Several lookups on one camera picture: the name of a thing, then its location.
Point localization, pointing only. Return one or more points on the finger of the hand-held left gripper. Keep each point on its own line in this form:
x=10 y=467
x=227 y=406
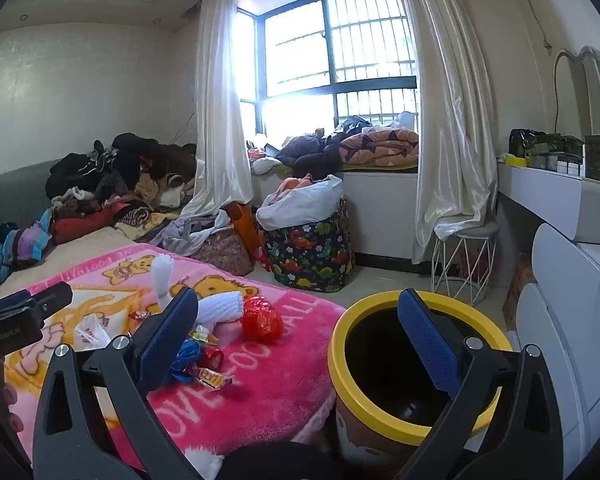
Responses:
x=30 y=302

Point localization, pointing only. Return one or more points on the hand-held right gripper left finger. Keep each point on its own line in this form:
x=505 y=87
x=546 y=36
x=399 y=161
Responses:
x=166 y=332

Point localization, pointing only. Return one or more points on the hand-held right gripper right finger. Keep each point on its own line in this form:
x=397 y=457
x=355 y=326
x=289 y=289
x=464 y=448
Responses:
x=428 y=342

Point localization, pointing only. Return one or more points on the blue plastic wrapper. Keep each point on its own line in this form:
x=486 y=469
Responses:
x=185 y=357

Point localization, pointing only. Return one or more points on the small red candy wrapper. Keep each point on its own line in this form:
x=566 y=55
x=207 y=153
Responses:
x=139 y=315

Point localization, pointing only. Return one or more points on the red round wrapper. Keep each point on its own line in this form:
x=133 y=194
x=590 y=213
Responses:
x=212 y=359

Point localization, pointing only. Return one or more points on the yellow candy wrapper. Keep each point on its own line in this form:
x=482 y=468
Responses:
x=211 y=379

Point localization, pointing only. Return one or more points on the white red-print wrapper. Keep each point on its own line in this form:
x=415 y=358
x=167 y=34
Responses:
x=92 y=332

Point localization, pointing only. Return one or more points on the yellow-rimmed round bin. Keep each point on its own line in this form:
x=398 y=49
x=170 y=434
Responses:
x=345 y=320

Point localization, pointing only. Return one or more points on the purple blue striped cloth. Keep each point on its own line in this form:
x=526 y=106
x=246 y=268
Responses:
x=20 y=247

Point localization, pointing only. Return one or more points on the floral fabric bag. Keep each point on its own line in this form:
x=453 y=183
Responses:
x=222 y=252

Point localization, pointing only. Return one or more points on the grey white cloth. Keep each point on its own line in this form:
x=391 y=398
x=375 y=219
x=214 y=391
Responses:
x=195 y=232

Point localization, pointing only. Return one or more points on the orange cardboard box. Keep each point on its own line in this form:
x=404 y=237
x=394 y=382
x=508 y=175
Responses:
x=517 y=285

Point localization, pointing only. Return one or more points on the pink bear printed blanket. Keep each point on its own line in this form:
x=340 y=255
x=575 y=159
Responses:
x=270 y=375

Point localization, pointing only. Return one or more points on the pile of clothes on bed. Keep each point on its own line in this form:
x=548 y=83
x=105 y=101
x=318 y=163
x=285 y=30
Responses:
x=10 y=190

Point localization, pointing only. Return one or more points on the orange bag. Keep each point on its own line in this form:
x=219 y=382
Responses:
x=242 y=230

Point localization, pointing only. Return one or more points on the white fluffy sleeve cuff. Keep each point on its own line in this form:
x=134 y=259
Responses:
x=202 y=465

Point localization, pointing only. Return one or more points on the dinosaur print laundry basket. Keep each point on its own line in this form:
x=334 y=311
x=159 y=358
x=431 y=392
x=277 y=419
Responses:
x=312 y=255

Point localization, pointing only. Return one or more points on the white drawer cabinet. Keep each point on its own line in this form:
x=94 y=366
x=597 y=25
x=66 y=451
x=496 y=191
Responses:
x=560 y=280

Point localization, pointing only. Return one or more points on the pile of dark clothes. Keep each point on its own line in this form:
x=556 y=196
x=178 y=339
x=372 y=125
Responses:
x=125 y=170

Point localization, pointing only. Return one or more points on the person's black pants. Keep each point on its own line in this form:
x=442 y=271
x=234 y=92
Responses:
x=275 y=465

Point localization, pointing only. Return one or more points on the green mat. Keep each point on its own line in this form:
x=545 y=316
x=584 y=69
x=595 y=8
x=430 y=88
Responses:
x=375 y=166

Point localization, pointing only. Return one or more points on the white vanity desk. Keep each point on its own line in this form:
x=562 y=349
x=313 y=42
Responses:
x=545 y=187

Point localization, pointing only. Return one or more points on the orange cloth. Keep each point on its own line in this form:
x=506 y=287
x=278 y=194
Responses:
x=292 y=184

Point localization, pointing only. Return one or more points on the small yellow container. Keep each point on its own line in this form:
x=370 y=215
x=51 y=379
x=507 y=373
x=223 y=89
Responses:
x=516 y=161

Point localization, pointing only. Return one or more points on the orange patterned quilt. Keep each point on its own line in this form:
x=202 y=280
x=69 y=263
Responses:
x=380 y=146

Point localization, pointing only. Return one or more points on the black handbag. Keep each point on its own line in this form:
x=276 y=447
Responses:
x=535 y=144

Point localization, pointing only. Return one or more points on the dark jacket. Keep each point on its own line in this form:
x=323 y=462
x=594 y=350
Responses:
x=305 y=152

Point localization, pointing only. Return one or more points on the cream satin curtain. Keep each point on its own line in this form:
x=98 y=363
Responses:
x=445 y=110
x=220 y=110

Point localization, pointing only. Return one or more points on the barred window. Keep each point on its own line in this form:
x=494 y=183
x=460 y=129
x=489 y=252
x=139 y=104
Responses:
x=370 y=85

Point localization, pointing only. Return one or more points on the white framed vanity mirror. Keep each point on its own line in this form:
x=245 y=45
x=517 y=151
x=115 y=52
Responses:
x=597 y=75

